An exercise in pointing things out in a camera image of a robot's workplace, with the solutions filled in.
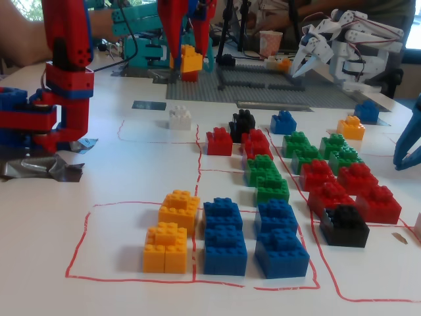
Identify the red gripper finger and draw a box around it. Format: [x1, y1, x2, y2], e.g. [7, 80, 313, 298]
[157, 0, 185, 72]
[189, 0, 218, 64]

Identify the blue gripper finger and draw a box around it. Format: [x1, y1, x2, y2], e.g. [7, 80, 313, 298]
[404, 149, 421, 168]
[393, 94, 421, 171]

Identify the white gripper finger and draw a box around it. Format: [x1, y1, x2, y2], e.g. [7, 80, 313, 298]
[291, 45, 307, 76]
[295, 53, 326, 79]

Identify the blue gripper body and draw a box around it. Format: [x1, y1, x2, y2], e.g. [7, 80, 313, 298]
[182, 0, 199, 20]

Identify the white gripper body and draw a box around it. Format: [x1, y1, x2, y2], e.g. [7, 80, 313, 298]
[300, 15, 335, 64]

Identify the yellow toy brick block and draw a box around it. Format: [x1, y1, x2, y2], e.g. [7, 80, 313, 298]
[143, 221, 188, 274]
[158, 189, 201, 236]
[336, 115, 366, 141]
[169, 44, 204, 73]

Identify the bare person forearm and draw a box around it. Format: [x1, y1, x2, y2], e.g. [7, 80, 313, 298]
[246, 8, 299, 32]
[0, 0, 55, 68]
[87, 9, 116, 32]

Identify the blue toy brick block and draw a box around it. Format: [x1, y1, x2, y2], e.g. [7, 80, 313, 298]
[255, 198, 299, 236]
[270, 110, 297, 136]
[203, 197, 243, 231]
[354, 99, 380, 125]
[203, 224, 248, 277]
[254, 227, 311, 280]

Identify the red toy brick block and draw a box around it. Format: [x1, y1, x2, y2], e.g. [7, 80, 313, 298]
[298, 159, 337, 192]
[308, 182, 357, 218]
[242, 128, 271, 149]
[205, 126, 234, 157]
[355, 185, 403, 226]
[243, 140, 274, 163]
[337, 163, 380, 195]

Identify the green toy brick block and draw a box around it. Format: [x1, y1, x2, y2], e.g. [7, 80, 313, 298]
[319, 132, 349, 155]
[255, 176, 291, 207]
[282, 130, 313, 157]
[291, 146, 325, 175]
[245, 154, 280, 187]
[328, 147, 365, 175]

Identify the black toy brick block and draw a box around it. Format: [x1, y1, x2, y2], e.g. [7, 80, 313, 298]
[229, 120, 247, 144]
[234, 108, 257, 132]
[319, 204, 370, 248]

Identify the white toy brick block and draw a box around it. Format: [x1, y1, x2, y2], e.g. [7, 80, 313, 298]
[168, 105, 193, 131]

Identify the black tripod stand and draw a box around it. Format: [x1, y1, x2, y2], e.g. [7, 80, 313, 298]
[238, 0, 260, 53]
[215, 0, 241, 68]

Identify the black stand pole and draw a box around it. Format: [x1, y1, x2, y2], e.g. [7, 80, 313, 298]
[287, 0, 302, 37]

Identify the pink dotted paper cup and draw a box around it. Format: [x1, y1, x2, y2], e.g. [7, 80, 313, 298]
[259, 30, 284, 61]

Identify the grey studded baseplate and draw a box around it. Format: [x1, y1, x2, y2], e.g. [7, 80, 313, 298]
[165, 63, 364, 103]

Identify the person in dark shirt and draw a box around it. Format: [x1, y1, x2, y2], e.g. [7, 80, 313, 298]
[295, 0, 417, 20]

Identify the dark grey brick frame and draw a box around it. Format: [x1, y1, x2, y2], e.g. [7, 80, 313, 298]
[215, 65, 307, 92]

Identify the black cable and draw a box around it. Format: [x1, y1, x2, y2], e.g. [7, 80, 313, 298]
[87, 13, 139, 72]

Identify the crumpled silver duct tape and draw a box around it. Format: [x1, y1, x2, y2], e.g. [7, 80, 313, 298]
[0, 137, 99, 184]

